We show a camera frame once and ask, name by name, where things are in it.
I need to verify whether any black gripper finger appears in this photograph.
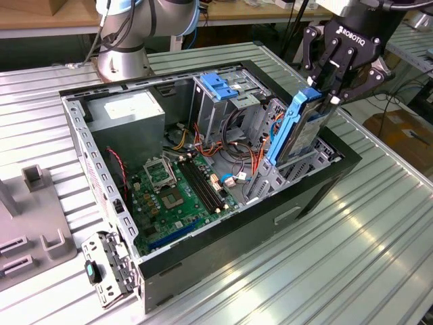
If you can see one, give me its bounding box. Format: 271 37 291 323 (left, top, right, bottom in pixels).
302 25 340 89
317 43 396 115

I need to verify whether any hard disk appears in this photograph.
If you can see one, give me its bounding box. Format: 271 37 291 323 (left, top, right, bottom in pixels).
265 87 334 169

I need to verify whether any orange power wire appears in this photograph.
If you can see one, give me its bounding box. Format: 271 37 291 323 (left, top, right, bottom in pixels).
250 111 286 179

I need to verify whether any grey metal disk bay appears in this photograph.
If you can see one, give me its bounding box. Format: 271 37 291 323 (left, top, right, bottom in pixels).
245 97 342 206

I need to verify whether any metal slat side table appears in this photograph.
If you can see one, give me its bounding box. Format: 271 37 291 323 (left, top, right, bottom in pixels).
385 20 433 74

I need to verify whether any long wooden desk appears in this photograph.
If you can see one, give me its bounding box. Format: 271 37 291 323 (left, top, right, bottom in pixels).
0 0 339 40

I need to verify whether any brown cardboard box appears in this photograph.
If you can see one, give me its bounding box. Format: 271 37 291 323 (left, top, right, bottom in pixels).
363 110 433 170

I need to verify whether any blue plastic drive latch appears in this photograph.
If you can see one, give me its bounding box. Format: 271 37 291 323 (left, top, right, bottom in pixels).
199 72 240 102

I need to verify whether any grey optical drive cage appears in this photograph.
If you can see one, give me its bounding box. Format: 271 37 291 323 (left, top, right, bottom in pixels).
189 66 273 145

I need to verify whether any black RAM slot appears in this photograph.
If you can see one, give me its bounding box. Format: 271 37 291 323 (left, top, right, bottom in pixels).
189 158 227 207
178 162 217 215
182 160 221 213
186 159 223 210

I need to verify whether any metal locking lever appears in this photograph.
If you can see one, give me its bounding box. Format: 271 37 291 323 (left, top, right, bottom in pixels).
163 152 178 186

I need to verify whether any metal socket cover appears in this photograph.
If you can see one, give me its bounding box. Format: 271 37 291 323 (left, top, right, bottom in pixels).
143 156 177 192

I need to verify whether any grey power supply unit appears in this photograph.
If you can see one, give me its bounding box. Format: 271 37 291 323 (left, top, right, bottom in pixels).
86 88 166 173

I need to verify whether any CPU socket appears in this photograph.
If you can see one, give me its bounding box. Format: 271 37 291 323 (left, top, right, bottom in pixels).
160 188 186 210

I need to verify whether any green motherboard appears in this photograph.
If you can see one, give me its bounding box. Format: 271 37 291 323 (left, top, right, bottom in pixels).
127 154 243 257

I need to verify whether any black open PC case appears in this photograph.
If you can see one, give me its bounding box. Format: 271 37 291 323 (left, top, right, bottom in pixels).
59 60 363 314

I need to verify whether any blue expansion slot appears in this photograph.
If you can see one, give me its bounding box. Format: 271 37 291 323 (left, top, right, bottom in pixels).
147 219 201 252

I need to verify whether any black latch teal button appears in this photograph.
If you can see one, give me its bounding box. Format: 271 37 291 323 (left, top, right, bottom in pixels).
83 259 103 286

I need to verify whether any grey parts rack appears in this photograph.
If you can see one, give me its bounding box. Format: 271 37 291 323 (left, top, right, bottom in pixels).
0 164 79 292

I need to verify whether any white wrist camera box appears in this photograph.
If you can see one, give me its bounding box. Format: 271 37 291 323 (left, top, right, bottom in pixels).
316 0 346 17

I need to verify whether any mixed internal wire bundle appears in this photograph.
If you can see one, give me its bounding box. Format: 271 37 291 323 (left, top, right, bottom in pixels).
162 107 265 179

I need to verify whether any red black twisted wire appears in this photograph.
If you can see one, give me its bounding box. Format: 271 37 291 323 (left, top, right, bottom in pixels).
106 146 129 201

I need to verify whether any metal slot retainer bracket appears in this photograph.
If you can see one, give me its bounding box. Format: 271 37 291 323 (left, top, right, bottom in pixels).
81 230 142 311

